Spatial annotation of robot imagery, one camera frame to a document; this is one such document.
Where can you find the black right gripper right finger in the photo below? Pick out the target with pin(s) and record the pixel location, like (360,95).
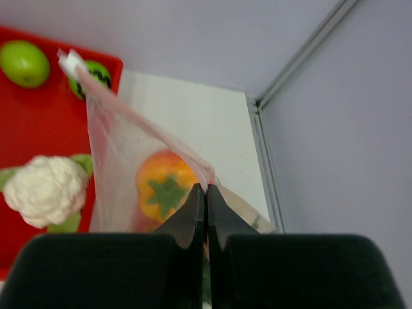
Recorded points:
(254,270)

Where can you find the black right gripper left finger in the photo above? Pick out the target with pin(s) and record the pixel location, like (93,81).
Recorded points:
(162,269)

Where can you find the red toy tomato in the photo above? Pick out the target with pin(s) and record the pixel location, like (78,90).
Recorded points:
(163,183)

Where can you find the clear zip top bag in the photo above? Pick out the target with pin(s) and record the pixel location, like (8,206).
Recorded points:
(121,139)

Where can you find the toy cauliflower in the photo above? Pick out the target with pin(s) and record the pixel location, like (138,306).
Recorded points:
(49,191)

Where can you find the toy watermelon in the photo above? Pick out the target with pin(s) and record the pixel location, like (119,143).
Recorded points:
(99,71)

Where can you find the red plastic tray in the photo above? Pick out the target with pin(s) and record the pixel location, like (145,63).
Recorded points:
(49,120)

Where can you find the green toy apple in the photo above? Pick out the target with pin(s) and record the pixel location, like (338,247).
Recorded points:
(24,64)

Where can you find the right side aluminium rail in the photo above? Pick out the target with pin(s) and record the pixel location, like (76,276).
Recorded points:
(265,165)

